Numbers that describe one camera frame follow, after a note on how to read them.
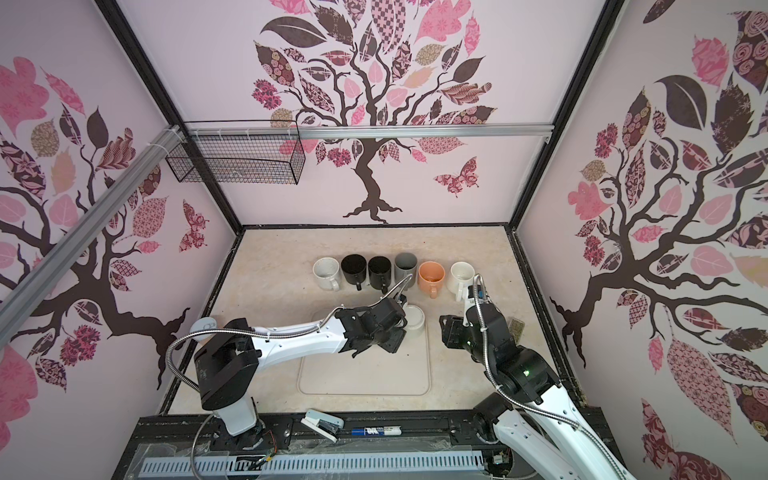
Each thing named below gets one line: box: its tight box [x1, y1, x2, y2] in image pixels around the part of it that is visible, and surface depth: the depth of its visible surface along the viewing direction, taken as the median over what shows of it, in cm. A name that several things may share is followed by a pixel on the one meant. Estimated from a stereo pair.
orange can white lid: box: [190, 316, 218, 341], surface depth 89 cm
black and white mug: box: [341, 254, 367, 291], surface depth 99 cm
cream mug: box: [312, 256, 340, 291], surface depth 100 cm
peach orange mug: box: [418, 261, 446, 299], surface depth 97 cm
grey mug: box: [394, 252, 418, 289], surface depth 100 cm
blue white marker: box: [351, 426, 403, 436], surface depth 74 cm
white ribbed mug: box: [447, 261, 475, 302], surface depth 97 cm
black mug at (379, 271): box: [368, 256, 392, 295], surface depth 100 cm
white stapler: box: [300, 409, 345, 443], surface depth 75 cm
